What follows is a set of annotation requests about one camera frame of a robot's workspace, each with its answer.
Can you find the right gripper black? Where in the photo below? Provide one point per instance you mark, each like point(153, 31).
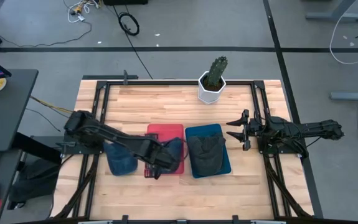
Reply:
point(255, 128)

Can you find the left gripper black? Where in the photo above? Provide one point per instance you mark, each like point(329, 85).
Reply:
point(149, 152)

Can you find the blue denim cap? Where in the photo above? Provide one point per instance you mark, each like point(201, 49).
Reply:
point(119, 163)
point(176, 144)

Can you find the dark grey cap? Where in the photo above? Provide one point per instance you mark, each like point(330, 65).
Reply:
point(205, 143)
point(210, 171)

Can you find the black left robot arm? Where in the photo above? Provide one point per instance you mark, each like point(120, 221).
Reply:
point(110, 133)

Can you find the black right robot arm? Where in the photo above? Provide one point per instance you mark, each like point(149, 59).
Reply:
point(306, 129)

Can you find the pink plastic tray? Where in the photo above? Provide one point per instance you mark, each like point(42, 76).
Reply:
point(166, 129)

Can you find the teal plastic tray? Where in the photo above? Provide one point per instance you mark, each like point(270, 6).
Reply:
point(202, 128)

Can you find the white hexagonal plant pot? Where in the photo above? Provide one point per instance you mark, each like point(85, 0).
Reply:
point(208, 97)

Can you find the green cactus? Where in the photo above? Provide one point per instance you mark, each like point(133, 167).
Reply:
point(217, 70)

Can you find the black clamp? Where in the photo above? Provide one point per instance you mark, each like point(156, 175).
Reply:
point(235, 219)
point(125, 77)
point(124, 219)

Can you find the grey desk foot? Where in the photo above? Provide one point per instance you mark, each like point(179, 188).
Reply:
point(346, 96)
point(334, 15)

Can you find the black box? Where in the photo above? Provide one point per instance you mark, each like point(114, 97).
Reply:
point(125, 2)

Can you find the black desk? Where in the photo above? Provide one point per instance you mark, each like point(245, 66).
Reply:
point(7, 112)

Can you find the black aluminium frame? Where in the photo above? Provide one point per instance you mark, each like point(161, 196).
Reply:
point(166, 82)

